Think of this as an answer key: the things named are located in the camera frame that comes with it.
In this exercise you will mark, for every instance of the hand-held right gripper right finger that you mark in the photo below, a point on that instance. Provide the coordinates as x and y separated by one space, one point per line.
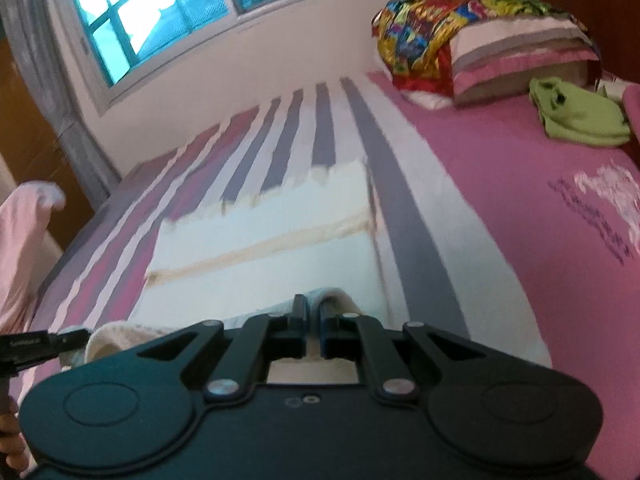
327 325

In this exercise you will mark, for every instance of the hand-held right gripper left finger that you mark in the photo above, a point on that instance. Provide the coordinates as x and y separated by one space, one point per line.
300 317

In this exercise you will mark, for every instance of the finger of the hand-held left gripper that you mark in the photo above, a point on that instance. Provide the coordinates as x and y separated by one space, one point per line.
70 341

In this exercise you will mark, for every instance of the white knit sweater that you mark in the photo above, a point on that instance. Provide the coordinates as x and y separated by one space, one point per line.
250 230

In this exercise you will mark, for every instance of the person's left hand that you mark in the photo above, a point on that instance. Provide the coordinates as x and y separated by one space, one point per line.
9 440

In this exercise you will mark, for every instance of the pale pink cloth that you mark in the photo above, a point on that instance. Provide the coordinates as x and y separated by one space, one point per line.
25 245

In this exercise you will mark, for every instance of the pink grey striped bedsheet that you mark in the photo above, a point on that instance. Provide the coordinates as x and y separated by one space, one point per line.
475 185

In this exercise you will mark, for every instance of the wooden wardrobe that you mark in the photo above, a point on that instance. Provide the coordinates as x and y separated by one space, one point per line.
30 135

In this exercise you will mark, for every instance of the grey curtain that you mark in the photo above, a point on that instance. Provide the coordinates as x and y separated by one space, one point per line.
55 85

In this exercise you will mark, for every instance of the colourful printed cloth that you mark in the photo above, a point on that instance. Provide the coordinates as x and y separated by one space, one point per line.
415 40

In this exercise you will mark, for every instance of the pink striped pillow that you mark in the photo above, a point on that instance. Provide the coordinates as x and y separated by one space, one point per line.
520 60

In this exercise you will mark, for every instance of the green garment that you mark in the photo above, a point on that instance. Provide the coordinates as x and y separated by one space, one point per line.
580 115

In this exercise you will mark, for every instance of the window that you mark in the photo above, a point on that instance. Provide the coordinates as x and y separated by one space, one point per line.
165 10

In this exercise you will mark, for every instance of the dark pink garment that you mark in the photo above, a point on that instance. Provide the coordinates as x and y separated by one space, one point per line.
632 110

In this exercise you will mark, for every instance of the wooden headboard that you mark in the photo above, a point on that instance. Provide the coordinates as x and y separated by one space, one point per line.
600 5

